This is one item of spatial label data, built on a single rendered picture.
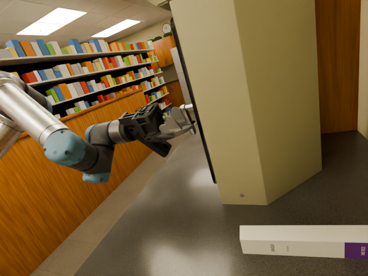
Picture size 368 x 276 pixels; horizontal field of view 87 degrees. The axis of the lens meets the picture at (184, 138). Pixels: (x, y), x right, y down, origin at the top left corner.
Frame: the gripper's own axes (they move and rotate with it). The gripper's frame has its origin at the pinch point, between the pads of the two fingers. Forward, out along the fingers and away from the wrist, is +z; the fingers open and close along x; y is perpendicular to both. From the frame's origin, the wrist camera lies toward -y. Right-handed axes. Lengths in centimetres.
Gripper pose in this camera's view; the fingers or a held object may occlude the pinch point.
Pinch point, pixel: (190, 126)
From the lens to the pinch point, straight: 52.4
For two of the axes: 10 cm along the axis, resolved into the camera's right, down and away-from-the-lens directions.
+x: 2.6, -6.1, 7.5
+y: -3.4, -7.8, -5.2
